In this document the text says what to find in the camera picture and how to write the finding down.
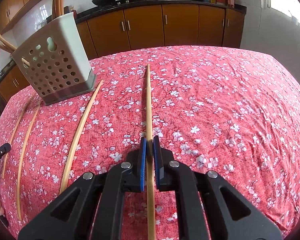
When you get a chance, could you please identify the large kitchen window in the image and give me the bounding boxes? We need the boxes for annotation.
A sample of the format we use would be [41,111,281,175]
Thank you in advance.
[262,0,300,45]

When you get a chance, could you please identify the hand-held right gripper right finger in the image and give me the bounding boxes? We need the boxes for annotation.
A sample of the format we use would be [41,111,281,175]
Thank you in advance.
[152,135,283,240]

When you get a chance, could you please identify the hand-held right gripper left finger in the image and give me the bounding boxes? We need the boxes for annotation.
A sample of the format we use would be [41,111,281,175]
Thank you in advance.
[18,137,148,240]

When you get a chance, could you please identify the black kitchen countertop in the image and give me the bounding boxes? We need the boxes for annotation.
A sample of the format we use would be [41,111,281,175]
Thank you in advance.
[0,0,247,93]

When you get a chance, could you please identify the brown base cabinets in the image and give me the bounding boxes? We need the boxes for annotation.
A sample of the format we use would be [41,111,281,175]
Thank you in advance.
[0,1,245,110]

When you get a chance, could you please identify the red floral tablecloth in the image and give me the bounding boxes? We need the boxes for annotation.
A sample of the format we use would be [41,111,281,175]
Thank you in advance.
[0,45,300,240]

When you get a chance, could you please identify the beige perforated utensil holder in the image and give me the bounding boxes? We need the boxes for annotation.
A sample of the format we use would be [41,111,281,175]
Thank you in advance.
[11,13,96,106]

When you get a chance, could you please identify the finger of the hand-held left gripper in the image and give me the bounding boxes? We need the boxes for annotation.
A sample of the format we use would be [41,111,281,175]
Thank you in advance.
[0,142,12,160]

